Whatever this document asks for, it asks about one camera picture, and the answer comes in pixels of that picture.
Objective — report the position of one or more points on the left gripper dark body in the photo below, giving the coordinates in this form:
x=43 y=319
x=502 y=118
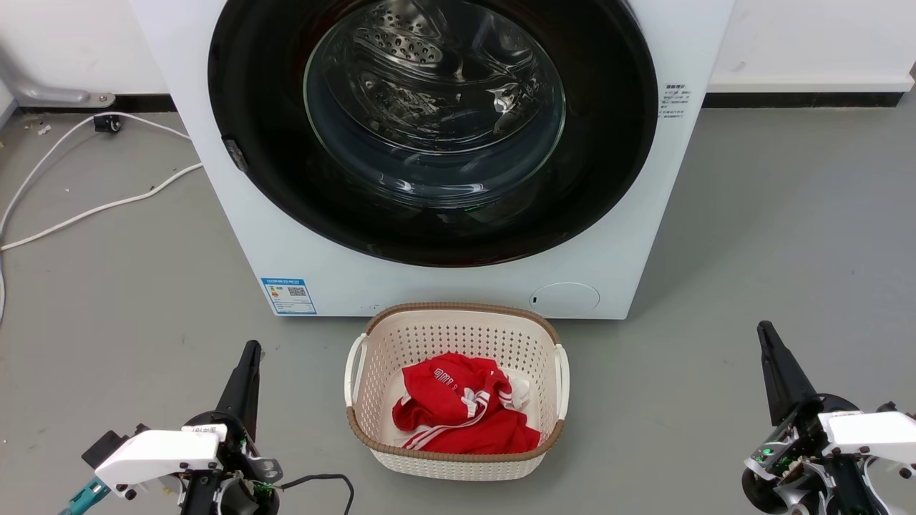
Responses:
x=240 y=458

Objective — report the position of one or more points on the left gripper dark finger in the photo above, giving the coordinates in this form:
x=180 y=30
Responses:
x=243 y=390

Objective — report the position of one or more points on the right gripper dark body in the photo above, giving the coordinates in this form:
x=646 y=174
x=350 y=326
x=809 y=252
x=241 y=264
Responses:
x=801 y=436

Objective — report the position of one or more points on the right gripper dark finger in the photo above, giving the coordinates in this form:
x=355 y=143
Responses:
x=783 y=379

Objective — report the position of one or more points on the black round glass washer door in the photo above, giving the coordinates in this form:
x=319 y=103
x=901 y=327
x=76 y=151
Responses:
x=250 y=107

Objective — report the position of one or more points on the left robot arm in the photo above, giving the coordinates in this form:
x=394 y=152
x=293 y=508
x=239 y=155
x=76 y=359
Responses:
x=204 y=498

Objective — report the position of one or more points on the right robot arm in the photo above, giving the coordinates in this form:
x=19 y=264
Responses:
x=848 y=495

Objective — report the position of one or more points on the white front-load washing machine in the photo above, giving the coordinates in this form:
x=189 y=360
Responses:
x=429 y=290

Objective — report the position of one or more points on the blue energy label sticker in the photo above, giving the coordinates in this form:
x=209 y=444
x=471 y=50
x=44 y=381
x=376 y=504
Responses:
x=289 y=296

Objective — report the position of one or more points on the red garment with white stripes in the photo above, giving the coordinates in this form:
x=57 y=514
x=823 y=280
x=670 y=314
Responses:
x=458 y=422

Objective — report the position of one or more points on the cream plastic laundry basket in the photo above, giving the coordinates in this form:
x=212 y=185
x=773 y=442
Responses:
x=458 y=325

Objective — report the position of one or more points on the round white filter cover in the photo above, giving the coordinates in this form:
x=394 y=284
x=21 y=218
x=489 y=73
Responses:
x=565 y=300

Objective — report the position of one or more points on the white cloth piece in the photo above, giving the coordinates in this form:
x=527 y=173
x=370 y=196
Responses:
x=521 y=393

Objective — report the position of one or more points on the small printed text sticker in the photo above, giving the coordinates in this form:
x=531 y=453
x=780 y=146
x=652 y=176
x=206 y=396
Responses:
x=674 y=100

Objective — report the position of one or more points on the right white wrist camera housing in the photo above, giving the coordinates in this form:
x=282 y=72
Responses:
x=873 y=433

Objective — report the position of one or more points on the grey wall pipe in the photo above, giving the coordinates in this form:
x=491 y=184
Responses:
x=43 y=91

